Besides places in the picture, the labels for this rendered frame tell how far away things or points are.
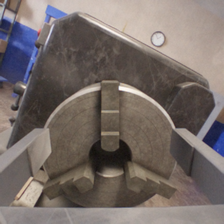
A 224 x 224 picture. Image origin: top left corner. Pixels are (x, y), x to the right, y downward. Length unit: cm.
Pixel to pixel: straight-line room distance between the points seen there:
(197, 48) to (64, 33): 397
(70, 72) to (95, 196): 32
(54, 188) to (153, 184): 17
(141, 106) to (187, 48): 395
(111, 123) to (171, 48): 386
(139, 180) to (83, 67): 32
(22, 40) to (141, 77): 394
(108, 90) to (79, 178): 14
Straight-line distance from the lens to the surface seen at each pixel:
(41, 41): 53
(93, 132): 27
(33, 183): 56
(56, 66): 48
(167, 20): 412
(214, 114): 407
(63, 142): 29
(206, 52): 440
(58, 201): 70
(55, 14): 354
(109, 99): 23
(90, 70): 46
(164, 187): 32
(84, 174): 26
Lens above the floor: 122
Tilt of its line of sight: 12 degrees down
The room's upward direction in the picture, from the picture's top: 26 degrees clockwise
